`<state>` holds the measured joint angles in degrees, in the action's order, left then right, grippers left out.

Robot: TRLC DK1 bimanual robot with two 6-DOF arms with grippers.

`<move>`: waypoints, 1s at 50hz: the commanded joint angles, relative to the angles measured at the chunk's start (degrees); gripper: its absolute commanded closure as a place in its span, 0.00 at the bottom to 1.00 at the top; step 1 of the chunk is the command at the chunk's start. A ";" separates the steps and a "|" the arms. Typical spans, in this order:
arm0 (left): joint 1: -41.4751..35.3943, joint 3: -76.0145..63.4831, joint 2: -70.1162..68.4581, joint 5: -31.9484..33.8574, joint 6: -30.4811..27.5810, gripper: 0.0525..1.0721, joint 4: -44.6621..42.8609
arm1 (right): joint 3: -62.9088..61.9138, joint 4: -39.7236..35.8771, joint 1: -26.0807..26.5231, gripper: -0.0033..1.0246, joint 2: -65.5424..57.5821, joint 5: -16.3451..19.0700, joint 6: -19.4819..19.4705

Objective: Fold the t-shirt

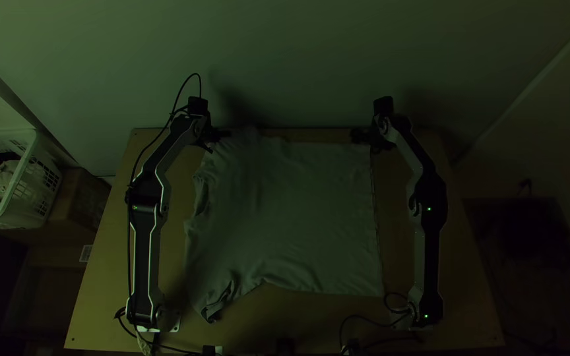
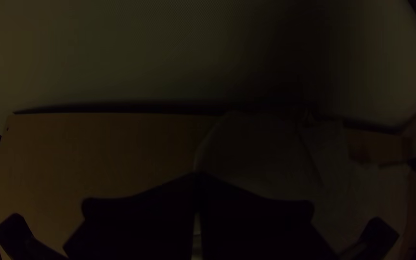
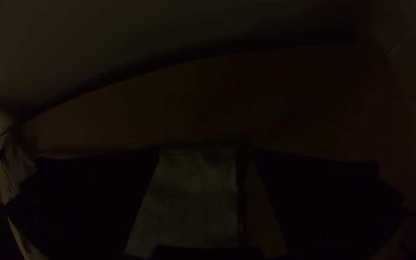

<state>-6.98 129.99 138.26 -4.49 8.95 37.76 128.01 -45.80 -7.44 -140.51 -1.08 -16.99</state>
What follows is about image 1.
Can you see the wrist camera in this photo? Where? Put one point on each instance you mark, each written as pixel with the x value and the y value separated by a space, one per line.
pixel 197 105
pixel 383 106

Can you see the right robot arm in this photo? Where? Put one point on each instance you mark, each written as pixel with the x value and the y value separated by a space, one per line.
pixel 431 232

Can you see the white t-shirt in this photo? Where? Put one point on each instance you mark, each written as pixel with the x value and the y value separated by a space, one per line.
pixel 285 217

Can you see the brown cardboard box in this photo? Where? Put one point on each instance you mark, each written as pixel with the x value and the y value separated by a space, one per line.
pixel 79 200

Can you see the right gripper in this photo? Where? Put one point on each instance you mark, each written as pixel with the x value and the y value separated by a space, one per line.
pixel 371 136

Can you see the white laundry basket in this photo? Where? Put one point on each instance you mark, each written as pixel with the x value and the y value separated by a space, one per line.
pixel 32 188

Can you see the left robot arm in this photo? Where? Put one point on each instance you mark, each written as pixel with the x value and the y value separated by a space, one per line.
pixel 147 237

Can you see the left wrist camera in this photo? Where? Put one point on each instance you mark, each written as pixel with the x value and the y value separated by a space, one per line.
pixel 197 105

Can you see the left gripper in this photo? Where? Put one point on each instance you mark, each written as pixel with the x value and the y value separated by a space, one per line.
pixel 214 134

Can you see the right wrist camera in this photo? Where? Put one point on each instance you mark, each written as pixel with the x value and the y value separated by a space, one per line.
pixel 383 106

